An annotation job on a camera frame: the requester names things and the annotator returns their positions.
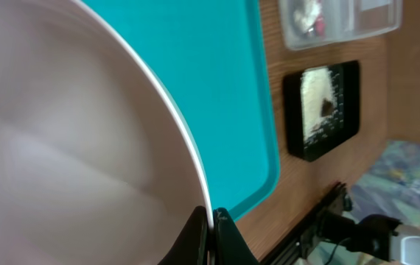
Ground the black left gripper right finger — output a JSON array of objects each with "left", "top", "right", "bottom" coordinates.
[{"left": 214, "top": 208, "right": 259, "bottom": 265}]

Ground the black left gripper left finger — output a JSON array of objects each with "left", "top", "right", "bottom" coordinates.
[{"left": 158, "top": 206, "right": 209, "bottom": 265}]

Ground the large white plate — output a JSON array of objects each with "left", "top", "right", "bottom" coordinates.
[{"left": 0, "top": 1, "right": 213, "bottom": 264}]

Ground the brown food piece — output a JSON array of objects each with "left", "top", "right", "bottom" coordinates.
[{"left": 321, "top": 99, "right": 335, "bottom": 117}]

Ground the rice pile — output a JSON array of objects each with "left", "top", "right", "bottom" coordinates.
[{"left": 300, "top": 66, "right": 343, "bottom": 145}]

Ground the red snack wrapper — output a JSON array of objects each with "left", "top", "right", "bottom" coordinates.
[{"left": 313, "top": 14, "right": 326, "bottom": 37}]

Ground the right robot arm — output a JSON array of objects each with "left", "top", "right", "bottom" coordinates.
[{"left": 211, "top": 205, "right": 420, "bottom": 265}]

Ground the teal plastic tray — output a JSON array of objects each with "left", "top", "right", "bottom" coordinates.
[{"left": 87, "top": 0, "right": 280, "bottom": 219}]

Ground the black tray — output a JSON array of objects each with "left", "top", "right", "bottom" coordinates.
[{"left": 282, "top": 60, "right": 361, "bottom": 162}]

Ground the clear plastic bin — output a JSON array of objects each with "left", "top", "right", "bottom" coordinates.
[{"left": 279, "top": 0, "right": 403, "bottom": 50}]

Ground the crumpled white paper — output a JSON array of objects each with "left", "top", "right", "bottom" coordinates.
[{"left": 293, "top": 0, "right": 322, "bottom": 33}]

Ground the black table edge rail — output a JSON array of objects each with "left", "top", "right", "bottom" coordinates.
[{"left": 261, "top": 183, "right": 347, "bottom": 265}]

